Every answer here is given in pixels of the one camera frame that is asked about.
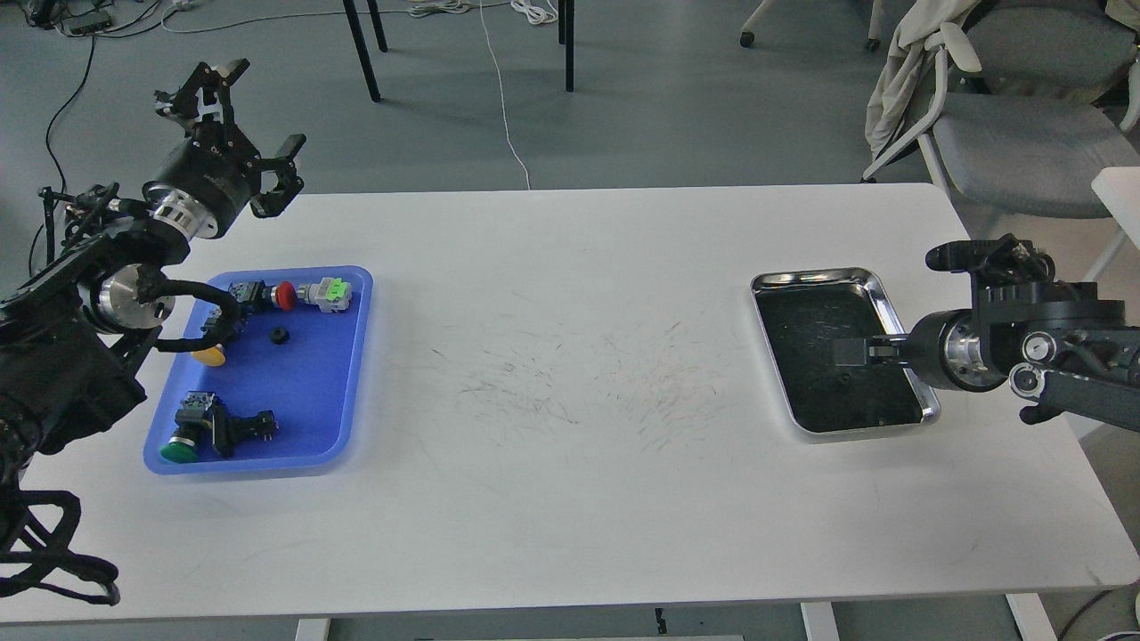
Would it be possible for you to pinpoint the green push button switch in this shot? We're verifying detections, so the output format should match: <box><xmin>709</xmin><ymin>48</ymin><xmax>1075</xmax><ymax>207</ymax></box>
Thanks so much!
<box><xmin>158</xmin><ymin>391</ymin><xmax>220</xmax><ymax>464</ymax></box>

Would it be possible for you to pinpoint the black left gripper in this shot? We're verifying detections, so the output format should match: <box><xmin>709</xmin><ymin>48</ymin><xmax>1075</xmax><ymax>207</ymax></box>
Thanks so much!
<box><xmin>143</xmin><ymin>60</ymin><xmax>308</xmax><ymax>240</ymax></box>

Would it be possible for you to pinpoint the blue plastic tray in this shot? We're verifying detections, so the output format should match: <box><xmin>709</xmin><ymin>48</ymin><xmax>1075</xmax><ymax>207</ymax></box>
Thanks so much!
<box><xmin>143</xmin><ymin>266</ymin><xmax>373</xmax><ymax>477</ymax></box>

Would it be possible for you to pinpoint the black table legs background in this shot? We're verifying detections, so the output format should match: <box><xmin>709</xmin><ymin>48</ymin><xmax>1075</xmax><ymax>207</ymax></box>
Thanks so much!
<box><xmin>342</xmin><ymin>0</ymin><xmax>576</xmax><ymax>102</ymax></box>

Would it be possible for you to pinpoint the beige jacket on chair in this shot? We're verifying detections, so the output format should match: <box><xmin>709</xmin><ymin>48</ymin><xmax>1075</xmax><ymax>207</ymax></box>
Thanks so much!
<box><xmin>864</xmin><ymin>1</ymin><xmax>978</xmax><ymax>159</ymax></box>

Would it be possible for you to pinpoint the grey green switch module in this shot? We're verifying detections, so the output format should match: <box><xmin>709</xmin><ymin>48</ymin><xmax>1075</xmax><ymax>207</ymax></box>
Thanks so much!
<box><xmin>298</xmin><ymin>277</ymin><xmax>355</xmax><ymax>315</ymax></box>

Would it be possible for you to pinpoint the yellow push button switch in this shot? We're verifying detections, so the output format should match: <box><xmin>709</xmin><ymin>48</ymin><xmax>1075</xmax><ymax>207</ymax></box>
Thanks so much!
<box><xmin>192</xmin><ymin>309</ymin><xmax>246</xmax><ymax>368</ymax></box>

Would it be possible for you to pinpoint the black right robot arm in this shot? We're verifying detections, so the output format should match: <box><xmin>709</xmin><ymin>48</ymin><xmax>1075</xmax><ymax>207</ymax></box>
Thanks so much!
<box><xmin>832</xmin><ymin>234</ymin><xmax>1139</xmax><ymax>431</ymax></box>

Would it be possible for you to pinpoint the white cable on floor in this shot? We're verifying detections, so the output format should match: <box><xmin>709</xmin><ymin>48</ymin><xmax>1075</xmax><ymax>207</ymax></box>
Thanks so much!
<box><xmin>408</xmin><ymin>0</ymin><xmax>559</xmax><ymax>190</ymax></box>

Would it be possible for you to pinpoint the black cable on floor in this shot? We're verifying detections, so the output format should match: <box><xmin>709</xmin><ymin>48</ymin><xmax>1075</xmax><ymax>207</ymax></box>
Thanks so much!
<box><xmin>0</xmin><ymin>36</ymin><xmax>97</xmax><ymax>343</ymax></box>

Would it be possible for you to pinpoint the grey office chair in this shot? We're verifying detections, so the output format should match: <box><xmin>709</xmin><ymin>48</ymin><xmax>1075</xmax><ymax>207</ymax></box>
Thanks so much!
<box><xmin>862</xmin><ymin>1</ymin><xmax>1137</xmax><ymax>219</ymax></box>

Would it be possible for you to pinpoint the red push button switch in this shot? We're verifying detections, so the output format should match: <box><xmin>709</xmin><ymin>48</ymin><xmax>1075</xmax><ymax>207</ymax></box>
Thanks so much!
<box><xmin>227</xmin><ymin>279</ymin><xmax>298</xmax><ymax>315</ymax></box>

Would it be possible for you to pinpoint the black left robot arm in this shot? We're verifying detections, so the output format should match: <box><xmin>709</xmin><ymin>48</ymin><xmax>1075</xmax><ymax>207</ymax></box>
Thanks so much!
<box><xmin>1</xmin><ymin>60</ymin><xmax>306</xmax><ymax>605</ymax></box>

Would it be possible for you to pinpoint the metal tray with black mat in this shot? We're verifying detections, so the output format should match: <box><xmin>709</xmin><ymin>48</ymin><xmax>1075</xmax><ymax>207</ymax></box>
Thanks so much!
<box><xmin>752</xmin><ymin>267</ymin><xmax>941</xmax><ymax>441</ymax></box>

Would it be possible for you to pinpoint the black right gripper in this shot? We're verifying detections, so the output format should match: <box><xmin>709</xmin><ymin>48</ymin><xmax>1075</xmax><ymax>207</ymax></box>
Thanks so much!
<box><xmin>834</xmin><ymin>234</ymin><xmax>1127</xmax><ymax>393</ymax></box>

